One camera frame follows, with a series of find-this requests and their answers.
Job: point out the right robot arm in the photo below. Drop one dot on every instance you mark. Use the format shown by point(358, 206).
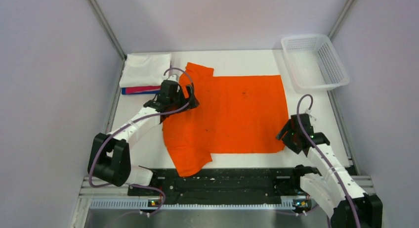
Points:
point(335, 191)

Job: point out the folded white t-shirt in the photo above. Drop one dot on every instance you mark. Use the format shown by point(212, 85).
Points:
point(142, 70)

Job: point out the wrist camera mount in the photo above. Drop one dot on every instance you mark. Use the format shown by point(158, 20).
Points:
point(173, 77)
point(309, 113)

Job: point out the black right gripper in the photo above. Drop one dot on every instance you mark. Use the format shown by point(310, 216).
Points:
point(288, 128)

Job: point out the aluminium frame post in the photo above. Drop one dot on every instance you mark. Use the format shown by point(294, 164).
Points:
point(107, 28)
point(341, 18)

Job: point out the right aluminium frame post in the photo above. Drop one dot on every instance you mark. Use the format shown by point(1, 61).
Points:
point(341, 18)

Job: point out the left aluminium frame post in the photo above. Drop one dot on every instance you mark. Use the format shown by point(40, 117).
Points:
point(107, 28)

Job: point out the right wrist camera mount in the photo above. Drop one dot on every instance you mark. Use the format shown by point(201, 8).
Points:
point(309, 113)

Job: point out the orange t-shirt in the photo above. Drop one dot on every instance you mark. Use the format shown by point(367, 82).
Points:
point(236, 115)

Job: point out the folded magenta t-shirt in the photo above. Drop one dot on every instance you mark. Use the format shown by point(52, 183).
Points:
point(140, 90)

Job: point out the white cable duct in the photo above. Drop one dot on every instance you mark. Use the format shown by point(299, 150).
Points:
point(145, 204)

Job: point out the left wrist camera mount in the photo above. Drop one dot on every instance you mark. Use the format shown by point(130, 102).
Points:
point(173, 77)

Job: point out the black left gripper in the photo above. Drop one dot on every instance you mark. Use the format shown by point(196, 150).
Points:
point(180, 92)

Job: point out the folded blue t-shirt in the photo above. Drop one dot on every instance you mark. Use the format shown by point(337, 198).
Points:
point(137, 92)

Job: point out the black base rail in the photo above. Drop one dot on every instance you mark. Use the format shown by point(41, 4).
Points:
point(265, 186)

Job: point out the white plastic basket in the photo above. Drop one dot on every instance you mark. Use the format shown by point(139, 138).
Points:
point(313, 63)

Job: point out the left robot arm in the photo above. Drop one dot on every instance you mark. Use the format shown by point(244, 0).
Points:
point(110, 159)

